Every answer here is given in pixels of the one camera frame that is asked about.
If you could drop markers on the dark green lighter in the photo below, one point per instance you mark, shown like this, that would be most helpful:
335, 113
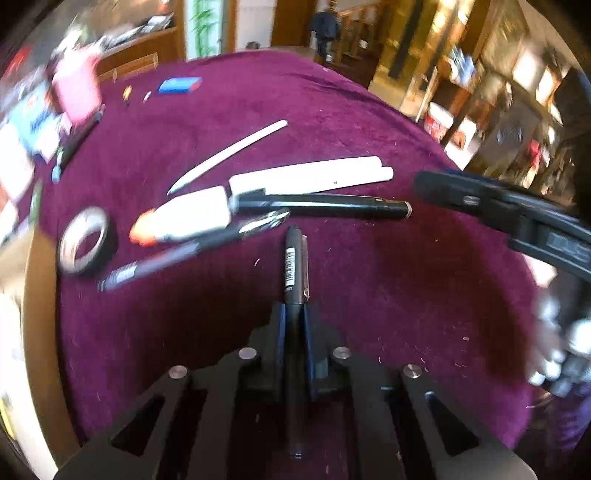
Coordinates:
36, 198

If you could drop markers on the long black pen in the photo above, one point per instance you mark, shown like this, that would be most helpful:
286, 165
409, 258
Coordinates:
323, 205

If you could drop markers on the black pen with clip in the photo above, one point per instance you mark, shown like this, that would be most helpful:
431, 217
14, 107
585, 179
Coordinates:
295, 277

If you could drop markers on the white glue bottle orange cap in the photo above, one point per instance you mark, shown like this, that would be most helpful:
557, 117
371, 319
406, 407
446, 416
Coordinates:
194, 210

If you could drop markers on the plain white marker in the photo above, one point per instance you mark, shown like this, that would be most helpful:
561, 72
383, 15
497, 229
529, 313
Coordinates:
300, 175

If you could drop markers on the clear plastic pen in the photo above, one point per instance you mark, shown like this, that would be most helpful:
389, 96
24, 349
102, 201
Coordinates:
175, 256

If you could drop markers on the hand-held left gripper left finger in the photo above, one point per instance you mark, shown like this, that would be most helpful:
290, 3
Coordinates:
277, 344

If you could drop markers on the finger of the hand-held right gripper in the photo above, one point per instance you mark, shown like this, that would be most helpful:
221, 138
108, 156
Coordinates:
466, 196

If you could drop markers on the slim white pen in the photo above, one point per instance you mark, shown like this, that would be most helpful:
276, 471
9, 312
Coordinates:
226, 154

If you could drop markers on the dark markers with teal caps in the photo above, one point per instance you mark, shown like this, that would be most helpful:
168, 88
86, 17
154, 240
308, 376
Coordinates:
76, 143

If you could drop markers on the black tape roll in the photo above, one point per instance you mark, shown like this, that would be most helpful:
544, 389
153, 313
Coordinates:
99, 249

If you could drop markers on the small yellow black pen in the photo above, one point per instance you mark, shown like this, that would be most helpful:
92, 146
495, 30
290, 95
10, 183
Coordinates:
126, 93

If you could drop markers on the person's right hand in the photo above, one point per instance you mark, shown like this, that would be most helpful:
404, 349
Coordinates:
554, 318

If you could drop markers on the shallow cardboard box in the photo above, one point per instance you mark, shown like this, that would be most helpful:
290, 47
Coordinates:
27, 323

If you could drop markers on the bottle in pink knitted sleeve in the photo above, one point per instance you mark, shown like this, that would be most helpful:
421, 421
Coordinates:
76, 87

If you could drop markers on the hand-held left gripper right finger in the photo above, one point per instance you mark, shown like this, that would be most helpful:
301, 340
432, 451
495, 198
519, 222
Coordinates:
315, 353

